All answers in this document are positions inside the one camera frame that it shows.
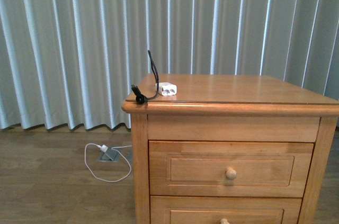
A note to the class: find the metal floor outlet box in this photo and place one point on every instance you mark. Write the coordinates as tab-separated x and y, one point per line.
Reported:
110	155

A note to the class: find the white plug on floor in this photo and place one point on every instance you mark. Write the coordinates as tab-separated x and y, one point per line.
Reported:
103	148

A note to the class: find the light grey pleated curtain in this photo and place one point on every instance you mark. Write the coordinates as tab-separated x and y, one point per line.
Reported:
73	61

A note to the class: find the wooden nightstand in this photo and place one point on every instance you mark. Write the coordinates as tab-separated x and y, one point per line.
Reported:
227	108

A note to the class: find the wooden drawer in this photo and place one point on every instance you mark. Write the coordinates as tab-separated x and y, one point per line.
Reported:
179	209
253	169

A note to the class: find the round wooden knob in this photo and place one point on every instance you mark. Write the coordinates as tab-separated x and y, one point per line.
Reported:
230	174
224	221

